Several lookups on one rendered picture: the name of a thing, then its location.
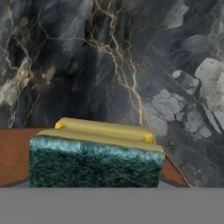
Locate yellow and green sponge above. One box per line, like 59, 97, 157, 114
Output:
28, 116, 166, 188

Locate brown wooden cutting board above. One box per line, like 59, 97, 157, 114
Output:
0, 127, 193, 188

